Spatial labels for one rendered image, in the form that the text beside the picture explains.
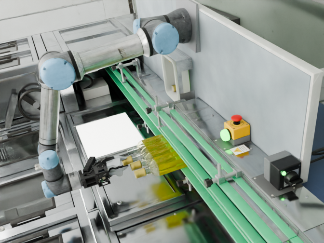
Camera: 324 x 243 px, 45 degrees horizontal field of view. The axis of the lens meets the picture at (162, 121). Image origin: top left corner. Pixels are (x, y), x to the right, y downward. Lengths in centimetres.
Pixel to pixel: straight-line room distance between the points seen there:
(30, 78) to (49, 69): 110
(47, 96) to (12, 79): 92
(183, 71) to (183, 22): 25
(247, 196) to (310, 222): 21
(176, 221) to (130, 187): 28
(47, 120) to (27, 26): 365
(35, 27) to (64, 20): 36
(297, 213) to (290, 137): 23
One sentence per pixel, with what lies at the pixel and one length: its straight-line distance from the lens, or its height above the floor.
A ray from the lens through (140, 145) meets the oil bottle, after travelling 175.
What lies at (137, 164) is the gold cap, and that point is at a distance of 165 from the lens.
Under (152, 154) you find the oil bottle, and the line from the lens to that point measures 167.
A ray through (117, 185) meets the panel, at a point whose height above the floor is 122.
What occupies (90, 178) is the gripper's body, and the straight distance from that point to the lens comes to 166.
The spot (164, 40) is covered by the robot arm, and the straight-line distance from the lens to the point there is 149.
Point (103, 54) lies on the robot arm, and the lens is 146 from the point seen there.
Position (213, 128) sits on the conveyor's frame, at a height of 83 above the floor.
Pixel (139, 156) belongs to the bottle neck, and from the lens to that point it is 171.
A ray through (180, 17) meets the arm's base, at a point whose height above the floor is 80.
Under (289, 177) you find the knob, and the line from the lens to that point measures 122.
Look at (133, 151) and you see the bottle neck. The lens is 175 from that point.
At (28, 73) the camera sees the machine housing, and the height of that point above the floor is 148.
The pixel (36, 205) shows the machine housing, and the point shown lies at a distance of 191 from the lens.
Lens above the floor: 140
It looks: 15 degrees down
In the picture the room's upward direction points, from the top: 107 degrees counter-clockwise
